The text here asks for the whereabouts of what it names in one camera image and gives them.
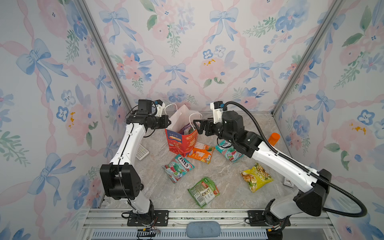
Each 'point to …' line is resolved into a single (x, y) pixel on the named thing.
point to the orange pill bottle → (274, 139)
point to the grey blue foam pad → (203, 229)
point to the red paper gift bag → (179, 144)
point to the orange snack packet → (202, 152)
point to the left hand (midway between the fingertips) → (171, 120)
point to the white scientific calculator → (141, 153)
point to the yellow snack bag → (256, 178)
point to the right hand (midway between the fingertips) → (200, 118)
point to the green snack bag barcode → (204, 191)
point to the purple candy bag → (187, 129)
